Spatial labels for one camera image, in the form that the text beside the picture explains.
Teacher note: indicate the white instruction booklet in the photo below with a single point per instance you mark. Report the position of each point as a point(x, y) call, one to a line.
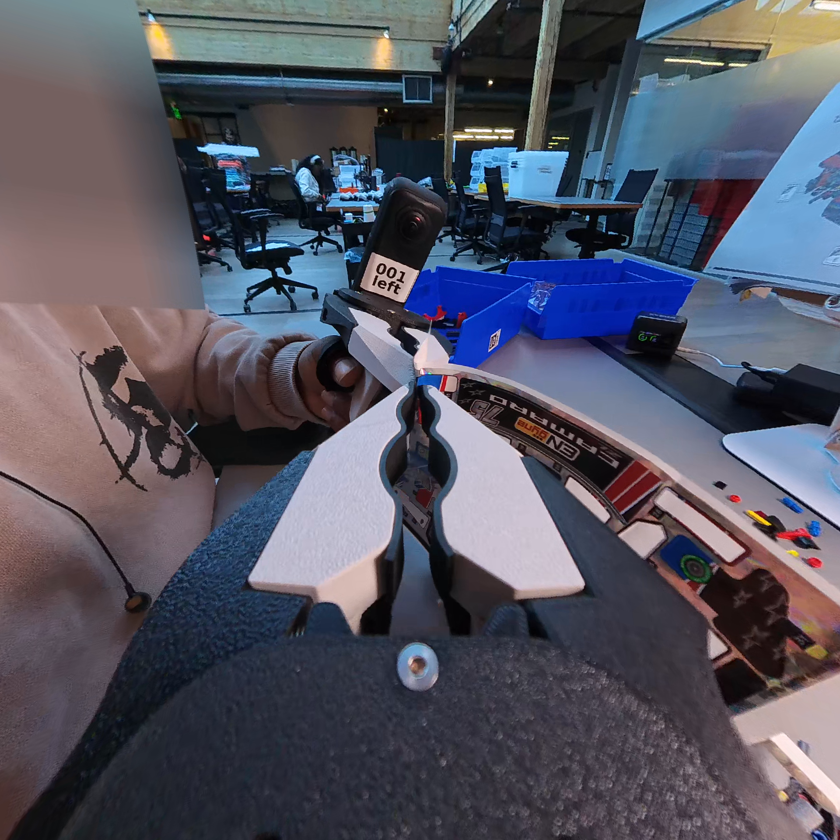
point(774, 216)

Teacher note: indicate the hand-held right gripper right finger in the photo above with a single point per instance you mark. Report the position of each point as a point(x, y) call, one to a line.
point(505, 525)

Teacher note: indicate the sticker sheet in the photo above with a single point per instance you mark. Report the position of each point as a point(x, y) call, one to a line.
point(656, 525)

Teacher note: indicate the wooden table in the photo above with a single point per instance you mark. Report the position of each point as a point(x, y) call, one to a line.
point(577, 202)

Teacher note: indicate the person's beige sweatshirt torso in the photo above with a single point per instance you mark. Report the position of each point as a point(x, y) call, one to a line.
point(65, 525)

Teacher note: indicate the small parts drawer cabinet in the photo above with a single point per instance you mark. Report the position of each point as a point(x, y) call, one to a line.
point(715, 216)

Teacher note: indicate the black power adapter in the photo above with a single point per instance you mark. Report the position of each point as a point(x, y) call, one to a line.
point(794, 394)

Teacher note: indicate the person's left hand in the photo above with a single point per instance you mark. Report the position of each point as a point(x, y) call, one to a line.
point(328, 407)

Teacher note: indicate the small black display device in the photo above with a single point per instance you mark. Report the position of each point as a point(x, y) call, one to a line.
point(656, 334)

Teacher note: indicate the air vent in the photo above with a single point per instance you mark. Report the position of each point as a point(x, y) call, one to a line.
point(417, 89)

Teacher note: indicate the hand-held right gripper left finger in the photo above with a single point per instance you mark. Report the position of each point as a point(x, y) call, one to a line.
point(321, 525)

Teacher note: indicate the pile of small lego pieces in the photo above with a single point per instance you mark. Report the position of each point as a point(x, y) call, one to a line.
point(764, 522)

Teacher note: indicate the stack of white storage boxes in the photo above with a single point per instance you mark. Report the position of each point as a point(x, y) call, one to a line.
point(531, 170)

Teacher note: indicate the black office chair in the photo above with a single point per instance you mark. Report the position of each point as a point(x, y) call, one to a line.
point(617, 210)
point(499, 210)
point(312, 220)
point(266, 253)

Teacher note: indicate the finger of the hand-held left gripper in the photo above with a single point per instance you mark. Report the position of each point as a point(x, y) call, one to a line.
point(433, 358)
point(384, 354)

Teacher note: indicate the person's left forearm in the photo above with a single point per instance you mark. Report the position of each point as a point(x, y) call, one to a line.
point(249, 367)

